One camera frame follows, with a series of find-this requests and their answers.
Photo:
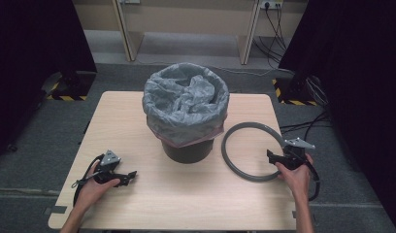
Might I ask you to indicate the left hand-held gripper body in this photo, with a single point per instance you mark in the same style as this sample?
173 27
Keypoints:
108 166

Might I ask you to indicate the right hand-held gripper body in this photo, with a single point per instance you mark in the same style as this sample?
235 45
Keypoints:
294 155

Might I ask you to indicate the person's right hand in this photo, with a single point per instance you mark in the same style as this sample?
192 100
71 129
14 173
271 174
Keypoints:
298 181

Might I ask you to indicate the person's left hand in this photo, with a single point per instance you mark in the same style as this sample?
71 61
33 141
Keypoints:
94 191

